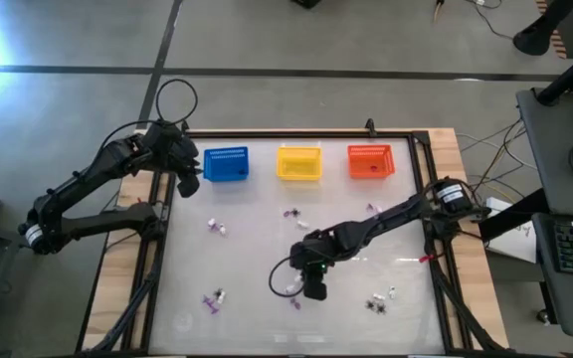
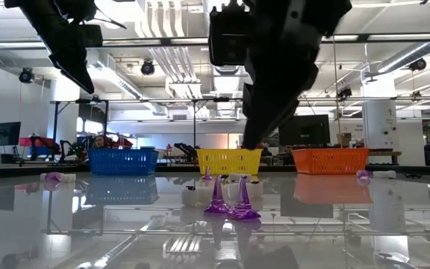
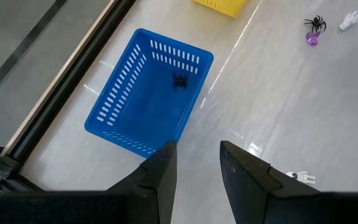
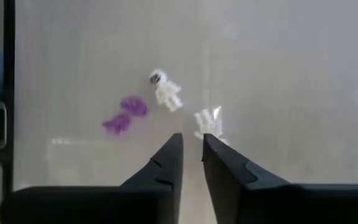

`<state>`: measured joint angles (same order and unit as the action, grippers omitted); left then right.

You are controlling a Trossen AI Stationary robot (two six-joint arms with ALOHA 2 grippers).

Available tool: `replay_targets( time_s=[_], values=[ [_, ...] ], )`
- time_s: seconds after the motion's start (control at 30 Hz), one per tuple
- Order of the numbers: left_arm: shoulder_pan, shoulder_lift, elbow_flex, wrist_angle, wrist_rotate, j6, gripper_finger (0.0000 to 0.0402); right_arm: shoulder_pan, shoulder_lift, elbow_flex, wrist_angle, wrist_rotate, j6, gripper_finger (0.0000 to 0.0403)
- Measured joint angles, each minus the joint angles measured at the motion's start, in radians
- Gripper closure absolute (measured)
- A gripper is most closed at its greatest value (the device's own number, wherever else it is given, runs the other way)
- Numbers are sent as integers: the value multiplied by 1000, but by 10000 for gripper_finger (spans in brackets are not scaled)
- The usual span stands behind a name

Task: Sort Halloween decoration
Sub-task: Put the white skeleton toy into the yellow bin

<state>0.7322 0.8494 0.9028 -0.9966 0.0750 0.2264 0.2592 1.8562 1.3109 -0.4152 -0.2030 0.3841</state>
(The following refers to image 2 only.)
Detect black metal rig frame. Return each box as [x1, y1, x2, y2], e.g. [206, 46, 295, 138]
[50, 96, 252, 150]

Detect red storage bin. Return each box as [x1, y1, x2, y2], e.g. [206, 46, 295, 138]
[19, 137, 55, 149]

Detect silver ventilation duct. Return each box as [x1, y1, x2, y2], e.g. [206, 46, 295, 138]
[202, 0, 252, 117]
[377, 28, 430, 74]

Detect red fabric cover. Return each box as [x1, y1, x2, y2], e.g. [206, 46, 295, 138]
[105, 136, 134, 149]

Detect black ceiling dome camera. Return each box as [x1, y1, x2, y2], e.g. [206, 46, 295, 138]
[408, 58, 428, 72]
[140, 59, 156, 76]
[18, 67, 35, 84]

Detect orange plastic basket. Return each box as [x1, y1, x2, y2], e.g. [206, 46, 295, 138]
[292, 148, 370, 176]

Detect white round column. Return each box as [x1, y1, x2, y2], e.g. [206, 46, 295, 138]
[362, 74, 398, 167]

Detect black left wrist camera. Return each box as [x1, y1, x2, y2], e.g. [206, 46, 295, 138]
[78, 24, 104, 48]

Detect black overhead frame beam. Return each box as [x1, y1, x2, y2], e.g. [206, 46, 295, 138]
[0, 32, 430, 52]

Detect black computer monitor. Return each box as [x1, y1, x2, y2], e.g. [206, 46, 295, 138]
[0, 121, 22, 147]
[277, 114, 331, 147]

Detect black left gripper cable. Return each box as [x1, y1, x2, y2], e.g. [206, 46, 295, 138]
[95, 7, 127, 30]

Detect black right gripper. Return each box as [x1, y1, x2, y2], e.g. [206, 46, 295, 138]
[241, 0, 323, 149]

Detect yellow plastic basket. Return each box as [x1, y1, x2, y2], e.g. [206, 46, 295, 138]
[196, 148, 264, 176]

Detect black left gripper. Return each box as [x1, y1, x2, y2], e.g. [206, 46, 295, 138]
[37, 10, 96, 94]

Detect black aluminium table frame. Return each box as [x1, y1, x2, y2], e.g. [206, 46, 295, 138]
[0, 163, 430, 180]

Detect wooden bench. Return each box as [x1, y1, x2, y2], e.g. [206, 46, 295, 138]
[367, 149, 402, 166]

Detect white ceiling pipe bundle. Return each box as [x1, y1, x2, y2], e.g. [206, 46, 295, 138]
[134, 0, 205, 100]

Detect blue plastic basket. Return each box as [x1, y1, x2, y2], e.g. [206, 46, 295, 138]
[87, 148, 160, 176]

